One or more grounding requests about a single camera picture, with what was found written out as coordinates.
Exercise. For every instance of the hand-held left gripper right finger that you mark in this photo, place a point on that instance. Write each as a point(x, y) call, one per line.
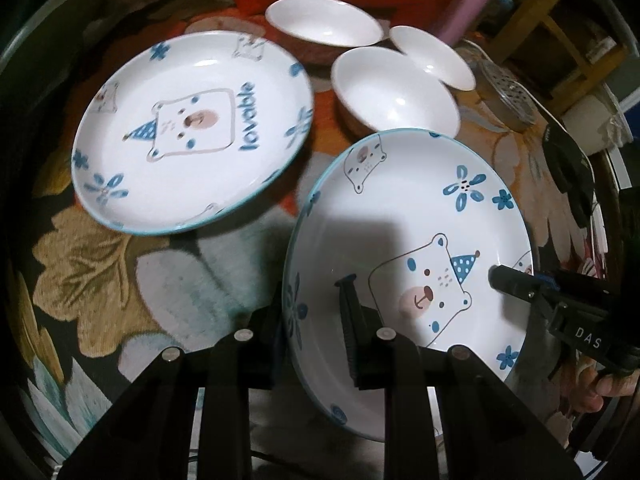
point(350, 320)

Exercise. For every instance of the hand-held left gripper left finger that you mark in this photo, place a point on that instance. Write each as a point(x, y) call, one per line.
point(260, 350)

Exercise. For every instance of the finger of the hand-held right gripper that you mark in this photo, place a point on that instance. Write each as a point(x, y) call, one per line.
point(515, 282)

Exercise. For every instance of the bear print plate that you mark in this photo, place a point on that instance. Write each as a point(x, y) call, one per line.
point(400, 220)
point(200, 85)

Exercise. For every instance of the deep white bowl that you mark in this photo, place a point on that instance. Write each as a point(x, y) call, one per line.
point(390, 95)

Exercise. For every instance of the wide white bowl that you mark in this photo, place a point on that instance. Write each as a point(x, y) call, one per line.
point(325, 20)

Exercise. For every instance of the person's right hand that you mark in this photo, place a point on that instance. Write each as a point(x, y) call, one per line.
point(617, 392)

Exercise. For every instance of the black slipper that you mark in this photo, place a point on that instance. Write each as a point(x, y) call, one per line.
point(565, 160)
point(582, 207)

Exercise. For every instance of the white round container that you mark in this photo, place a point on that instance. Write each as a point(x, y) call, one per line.
point(595, 130)

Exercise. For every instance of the floral blanket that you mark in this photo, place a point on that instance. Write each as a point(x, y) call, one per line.
point(100, 270)

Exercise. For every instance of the round perforated metal tin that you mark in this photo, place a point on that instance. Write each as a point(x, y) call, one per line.
point(510, 90)

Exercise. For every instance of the small white bowl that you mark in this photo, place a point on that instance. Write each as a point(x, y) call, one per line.
point(430, 55)

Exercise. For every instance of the wooden chair frame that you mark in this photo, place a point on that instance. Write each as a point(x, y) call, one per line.
point(555, 25)

